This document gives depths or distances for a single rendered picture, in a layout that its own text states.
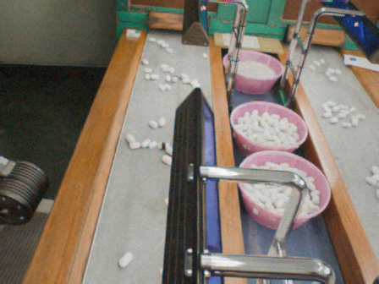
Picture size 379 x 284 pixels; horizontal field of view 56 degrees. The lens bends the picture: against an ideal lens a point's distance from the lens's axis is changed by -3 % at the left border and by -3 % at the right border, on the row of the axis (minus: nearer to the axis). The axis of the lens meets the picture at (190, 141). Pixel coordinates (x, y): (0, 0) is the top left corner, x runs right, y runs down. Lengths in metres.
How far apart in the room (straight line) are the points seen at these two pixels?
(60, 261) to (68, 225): 0.10
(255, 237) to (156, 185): 0.30
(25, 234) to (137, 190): 0.45
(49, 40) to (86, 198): 2.08
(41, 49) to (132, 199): 2.13
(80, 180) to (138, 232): 0.22
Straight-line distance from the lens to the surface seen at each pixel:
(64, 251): 0.88
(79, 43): 2.89
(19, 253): 1.27
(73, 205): 0.96
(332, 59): 1.96
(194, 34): 1.06
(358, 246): 1.01
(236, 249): 0.89
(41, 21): 2.89
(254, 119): 1.33
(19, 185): 1.01
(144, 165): 1.09
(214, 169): 0.53
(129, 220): 0.95
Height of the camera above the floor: 1.48
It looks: 39 degrees down
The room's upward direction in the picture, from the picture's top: 7 degrees clockwise
